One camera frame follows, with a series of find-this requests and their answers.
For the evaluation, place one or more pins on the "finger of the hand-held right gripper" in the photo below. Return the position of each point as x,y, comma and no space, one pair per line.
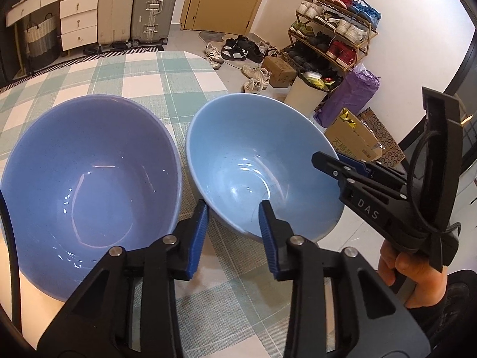
359,166
328,166

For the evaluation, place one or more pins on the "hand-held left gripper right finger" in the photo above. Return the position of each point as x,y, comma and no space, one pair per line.
268,238

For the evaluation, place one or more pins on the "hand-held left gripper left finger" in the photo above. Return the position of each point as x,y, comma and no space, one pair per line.
196,238

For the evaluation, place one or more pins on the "light blue bowl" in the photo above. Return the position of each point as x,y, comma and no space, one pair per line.
242,149

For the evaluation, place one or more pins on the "dark blue bowl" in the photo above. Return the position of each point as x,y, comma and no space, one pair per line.
93,175

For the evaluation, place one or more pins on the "person's right forearm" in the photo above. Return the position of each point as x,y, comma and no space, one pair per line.
456,302

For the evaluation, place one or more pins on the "person's right hand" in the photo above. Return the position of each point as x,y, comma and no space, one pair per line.
413,279

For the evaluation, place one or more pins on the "green printed cardboard box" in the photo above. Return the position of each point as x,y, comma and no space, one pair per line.
350,138

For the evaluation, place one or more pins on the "brown circle patterned box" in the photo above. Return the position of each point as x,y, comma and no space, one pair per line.
387,145

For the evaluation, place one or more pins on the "purple bag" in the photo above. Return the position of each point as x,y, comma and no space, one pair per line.
346,97

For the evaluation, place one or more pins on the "white trash bin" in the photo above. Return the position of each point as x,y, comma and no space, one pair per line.
305,93

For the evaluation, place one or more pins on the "small brown cardboard box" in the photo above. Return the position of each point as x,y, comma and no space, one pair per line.
279,71

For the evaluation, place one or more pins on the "white and green sneaker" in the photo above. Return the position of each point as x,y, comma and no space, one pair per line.
257,71
256,85

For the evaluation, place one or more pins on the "collection of shelved shoes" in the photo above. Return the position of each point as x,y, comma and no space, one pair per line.
335,26

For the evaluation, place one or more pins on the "pile of dark sneakers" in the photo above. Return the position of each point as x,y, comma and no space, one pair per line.
234,50

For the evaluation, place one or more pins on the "grey door mat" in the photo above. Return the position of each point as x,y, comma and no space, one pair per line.
210,36

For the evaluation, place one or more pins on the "tan wooden door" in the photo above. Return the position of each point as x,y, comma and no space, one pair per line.
223,0

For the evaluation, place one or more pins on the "dotted rug with striped border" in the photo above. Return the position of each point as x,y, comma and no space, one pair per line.
111,50

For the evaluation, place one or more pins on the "silver suitcase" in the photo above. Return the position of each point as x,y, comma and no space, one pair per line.
154,5

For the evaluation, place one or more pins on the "beige suitcase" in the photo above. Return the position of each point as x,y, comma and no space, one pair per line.
117,7

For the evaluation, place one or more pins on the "woven laundry basket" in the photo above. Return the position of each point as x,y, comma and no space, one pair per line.
43,41

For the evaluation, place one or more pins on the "white dressing table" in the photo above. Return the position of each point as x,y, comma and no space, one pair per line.
70,18

